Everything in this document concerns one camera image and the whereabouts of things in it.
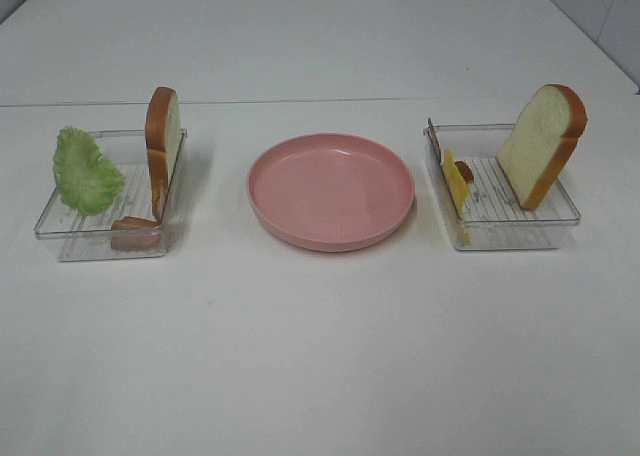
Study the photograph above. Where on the bacon strip from tray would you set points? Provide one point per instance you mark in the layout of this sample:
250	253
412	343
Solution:
135	234
461	166

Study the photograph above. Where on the pink round plate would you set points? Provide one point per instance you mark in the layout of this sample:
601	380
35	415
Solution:
330	192

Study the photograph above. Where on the clear plastic tray right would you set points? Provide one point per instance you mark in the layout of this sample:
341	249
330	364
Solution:
491	218

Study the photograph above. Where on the bread slice from tray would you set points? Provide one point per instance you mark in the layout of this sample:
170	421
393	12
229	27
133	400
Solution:
163	137

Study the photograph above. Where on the yellow cheese slice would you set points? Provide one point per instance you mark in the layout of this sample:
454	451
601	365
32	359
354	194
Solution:
459	191

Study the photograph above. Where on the bread slice in right tray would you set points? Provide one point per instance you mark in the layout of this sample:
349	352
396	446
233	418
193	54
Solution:
544	137

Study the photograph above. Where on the green lettuce leaf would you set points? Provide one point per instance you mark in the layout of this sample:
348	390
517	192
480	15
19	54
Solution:
87	181

